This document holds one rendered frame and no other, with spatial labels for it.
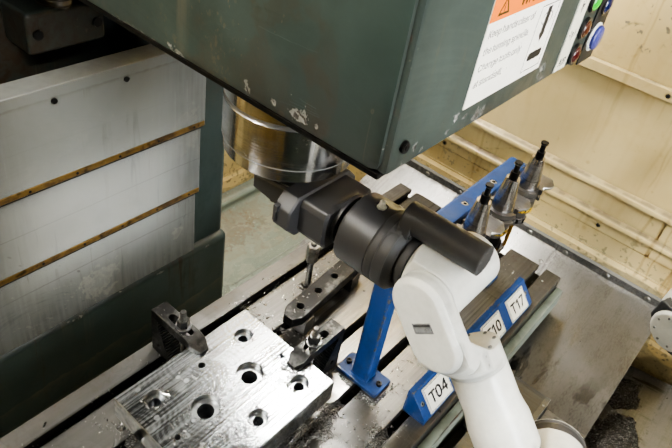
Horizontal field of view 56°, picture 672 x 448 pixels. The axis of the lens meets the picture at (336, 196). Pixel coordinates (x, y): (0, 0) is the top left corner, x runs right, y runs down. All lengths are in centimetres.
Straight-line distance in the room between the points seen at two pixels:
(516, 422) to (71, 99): 79
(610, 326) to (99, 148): 128
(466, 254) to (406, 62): 24
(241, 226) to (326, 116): 156
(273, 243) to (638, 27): 117
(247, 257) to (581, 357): 97
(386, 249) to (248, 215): 146
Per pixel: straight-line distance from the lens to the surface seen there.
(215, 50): 61
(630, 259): 180
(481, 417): 73
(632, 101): 164
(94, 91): 111
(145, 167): 127
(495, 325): 143
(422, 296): 64
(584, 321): 177
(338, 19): 49
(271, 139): 67
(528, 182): 133
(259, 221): 209
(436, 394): 128
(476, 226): 115
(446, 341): 66
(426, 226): 66
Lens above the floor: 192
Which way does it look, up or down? 37 degrees down
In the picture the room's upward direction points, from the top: 10 degrees clockwise
